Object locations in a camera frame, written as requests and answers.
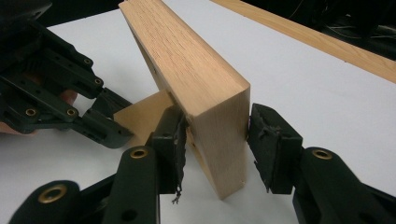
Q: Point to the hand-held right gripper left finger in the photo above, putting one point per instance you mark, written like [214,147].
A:
[137,183]

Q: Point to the white table mat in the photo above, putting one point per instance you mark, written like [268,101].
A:
[311,102]

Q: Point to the wooden photo frame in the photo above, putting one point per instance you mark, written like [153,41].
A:
[199,77]

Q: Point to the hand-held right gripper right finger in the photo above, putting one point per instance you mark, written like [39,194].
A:
[323,183]

